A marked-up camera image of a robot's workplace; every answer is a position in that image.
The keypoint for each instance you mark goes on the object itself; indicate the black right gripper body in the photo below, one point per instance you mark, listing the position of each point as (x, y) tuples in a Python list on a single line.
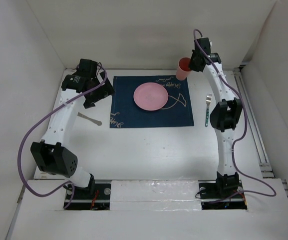
[(192, 64)]

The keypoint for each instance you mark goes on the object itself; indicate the dark blue cloth placemat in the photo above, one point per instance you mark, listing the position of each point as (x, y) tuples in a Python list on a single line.
[(176, 112)]

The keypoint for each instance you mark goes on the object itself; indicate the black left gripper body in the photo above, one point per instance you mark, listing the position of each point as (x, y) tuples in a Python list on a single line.
[(104, 92)]

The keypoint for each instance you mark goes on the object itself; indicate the fork with green handle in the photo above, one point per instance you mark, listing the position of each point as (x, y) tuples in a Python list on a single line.
[(208, 102)]

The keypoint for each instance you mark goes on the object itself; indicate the pink plastic cup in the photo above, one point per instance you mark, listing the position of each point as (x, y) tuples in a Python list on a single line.
[(183, 69)]

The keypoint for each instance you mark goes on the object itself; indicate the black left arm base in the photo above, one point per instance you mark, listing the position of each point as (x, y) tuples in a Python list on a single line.
[(94, 197)]

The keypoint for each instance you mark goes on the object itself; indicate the aluminium rail front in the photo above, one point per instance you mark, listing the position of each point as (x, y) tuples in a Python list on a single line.
[(155, 190)]

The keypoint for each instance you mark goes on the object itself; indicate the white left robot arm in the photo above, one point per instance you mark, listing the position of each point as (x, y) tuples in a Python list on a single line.
[(82, 89)]

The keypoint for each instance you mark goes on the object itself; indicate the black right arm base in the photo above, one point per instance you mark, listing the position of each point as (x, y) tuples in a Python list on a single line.
[(221, 195)]

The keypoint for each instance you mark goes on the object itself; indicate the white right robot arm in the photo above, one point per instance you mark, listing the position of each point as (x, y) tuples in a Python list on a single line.
[(224, 117)]

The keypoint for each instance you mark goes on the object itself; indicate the pink plastic plate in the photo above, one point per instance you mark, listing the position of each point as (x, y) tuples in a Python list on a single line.
[(150, 96)]

